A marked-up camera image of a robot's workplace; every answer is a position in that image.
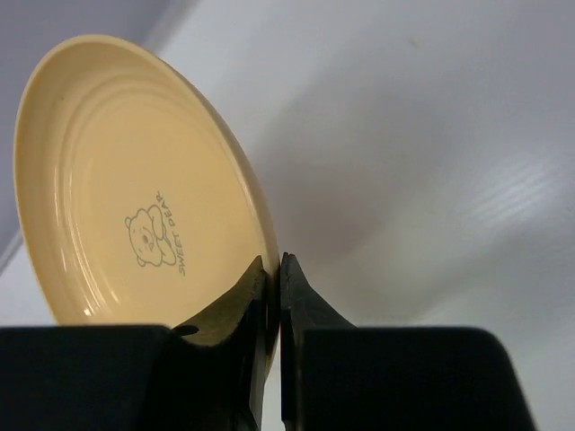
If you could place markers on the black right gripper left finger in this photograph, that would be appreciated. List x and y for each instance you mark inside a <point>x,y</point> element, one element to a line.
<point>205,374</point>

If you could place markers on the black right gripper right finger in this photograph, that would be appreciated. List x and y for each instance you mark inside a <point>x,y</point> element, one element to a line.
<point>337,376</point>

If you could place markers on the plain beige plate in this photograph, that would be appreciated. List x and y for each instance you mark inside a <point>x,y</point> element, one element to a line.
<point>136,202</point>

